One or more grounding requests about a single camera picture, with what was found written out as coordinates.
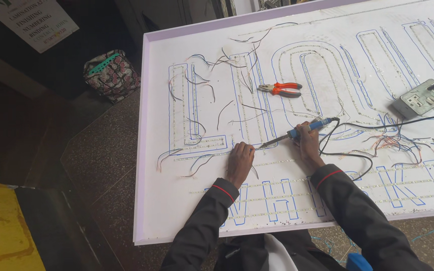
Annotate person's right hand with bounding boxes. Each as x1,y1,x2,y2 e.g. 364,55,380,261
294,121,326,171

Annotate person's left hand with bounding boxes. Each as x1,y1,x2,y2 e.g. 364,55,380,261
225,142,256,189

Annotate blue handled soldering iron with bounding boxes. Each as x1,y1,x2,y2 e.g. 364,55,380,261
256,117,340,151

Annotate white sign board tray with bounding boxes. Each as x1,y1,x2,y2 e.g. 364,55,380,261
133,0,434,246

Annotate person's dark jacket torso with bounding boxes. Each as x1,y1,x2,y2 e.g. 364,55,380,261
213,230,347,271

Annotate grey electrical socket box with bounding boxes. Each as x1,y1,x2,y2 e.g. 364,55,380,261
393,79,434,120

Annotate blue plastic object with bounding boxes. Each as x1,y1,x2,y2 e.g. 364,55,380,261
346,252,373,271

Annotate patterned floral bag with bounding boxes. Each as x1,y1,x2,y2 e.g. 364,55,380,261
83,49,141,104

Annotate white printed poster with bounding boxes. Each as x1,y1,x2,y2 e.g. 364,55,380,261
0,0,80,54

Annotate yellow painted board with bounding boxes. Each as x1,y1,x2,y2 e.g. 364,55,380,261
0,181,47,271

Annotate orange handled pliers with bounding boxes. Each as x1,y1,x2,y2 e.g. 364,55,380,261
258,82,303,98

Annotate black power cable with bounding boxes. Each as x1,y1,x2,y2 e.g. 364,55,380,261
318,115,434,182

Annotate bundle of loose coloured wires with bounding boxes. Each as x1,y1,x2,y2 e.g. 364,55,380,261
364,132,434,166

